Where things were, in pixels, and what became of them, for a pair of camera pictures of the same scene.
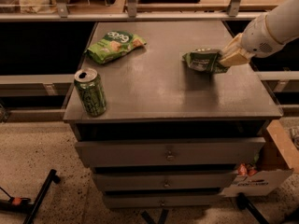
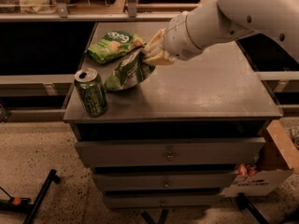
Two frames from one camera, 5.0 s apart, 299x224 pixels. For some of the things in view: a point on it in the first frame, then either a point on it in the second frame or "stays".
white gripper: [257, 38] to [177, 38]
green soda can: [92, 91] stays
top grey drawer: [199, 152] stays
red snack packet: [244, 169] stays
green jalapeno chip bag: [206, 60] to [130, 72]
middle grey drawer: [164, 181] stays
